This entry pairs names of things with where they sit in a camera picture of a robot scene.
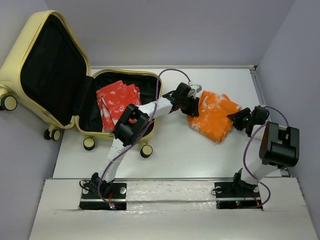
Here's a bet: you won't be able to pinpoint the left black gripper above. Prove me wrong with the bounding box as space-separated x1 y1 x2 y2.
179 95 199 118

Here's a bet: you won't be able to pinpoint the orange cloth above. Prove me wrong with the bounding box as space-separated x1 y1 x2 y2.
187 90 242 143

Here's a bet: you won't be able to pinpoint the red cloth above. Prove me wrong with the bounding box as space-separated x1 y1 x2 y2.
96 80 142 133

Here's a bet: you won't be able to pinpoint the yellow suitcase with black lining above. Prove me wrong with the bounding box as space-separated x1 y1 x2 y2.
0 10 162 151

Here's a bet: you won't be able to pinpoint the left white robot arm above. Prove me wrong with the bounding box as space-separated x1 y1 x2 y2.
91 82 202 198

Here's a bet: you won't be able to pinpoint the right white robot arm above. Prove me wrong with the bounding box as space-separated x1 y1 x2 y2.
227 105 300 196

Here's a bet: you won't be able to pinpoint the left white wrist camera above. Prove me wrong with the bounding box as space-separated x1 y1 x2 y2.
189 83 202 94

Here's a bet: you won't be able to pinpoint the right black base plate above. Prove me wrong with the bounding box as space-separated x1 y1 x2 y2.
210 181 263 210

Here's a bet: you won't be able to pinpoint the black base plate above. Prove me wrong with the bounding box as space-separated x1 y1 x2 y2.
79 180 127 211
210 181 263 210

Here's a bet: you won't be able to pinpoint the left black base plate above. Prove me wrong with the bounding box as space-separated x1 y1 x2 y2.
79 180 127 211

